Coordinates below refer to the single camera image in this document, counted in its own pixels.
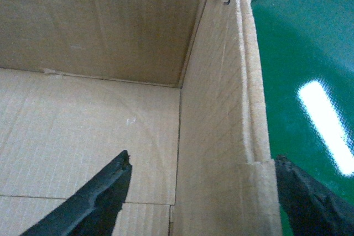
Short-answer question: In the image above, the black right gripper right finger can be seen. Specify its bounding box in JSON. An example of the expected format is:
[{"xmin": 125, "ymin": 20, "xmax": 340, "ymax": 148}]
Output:
[{"xmin": 274, "ymin": 155, "xmax": 353, "ymax": 235}]

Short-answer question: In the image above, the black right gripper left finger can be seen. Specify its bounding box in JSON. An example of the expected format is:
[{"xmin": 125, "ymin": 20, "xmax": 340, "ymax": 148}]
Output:
[{"xmin": 22, "ymin": 150, "xmax": 132, "ymax": 235}]

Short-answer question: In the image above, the large cardboard box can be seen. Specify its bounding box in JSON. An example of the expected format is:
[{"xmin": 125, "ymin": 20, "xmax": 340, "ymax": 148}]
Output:
[{"xmin": 1, "ymin": 0, "xmax": 283, "ymax": 235}]

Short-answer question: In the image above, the round green conveyor table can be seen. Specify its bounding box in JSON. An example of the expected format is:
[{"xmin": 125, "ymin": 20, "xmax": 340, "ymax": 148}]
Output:
[{"xmin": 251, "ymin": 0, "xmax": 353, "ymax": 235}]

